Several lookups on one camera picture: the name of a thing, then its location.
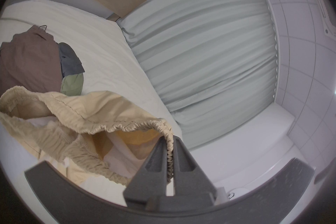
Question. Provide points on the beige shorts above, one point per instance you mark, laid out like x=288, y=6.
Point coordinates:
x=86, y=112

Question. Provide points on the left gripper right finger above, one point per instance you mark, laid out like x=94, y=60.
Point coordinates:
x=191, y=188

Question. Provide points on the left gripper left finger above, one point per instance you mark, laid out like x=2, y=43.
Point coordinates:
x=147, y=186

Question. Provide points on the brown garment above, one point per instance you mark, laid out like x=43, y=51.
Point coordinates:
x=28, y=60

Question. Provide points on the olive green garment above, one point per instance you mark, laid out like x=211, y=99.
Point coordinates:
x=72, y=85

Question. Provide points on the black garment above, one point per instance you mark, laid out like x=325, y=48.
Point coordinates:
x=69, y=60

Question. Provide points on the bed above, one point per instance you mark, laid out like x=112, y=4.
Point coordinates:
x=105, y=47

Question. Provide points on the pale grey-green curtain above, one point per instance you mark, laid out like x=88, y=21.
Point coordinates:
x=223, y=123
x=204, y=34

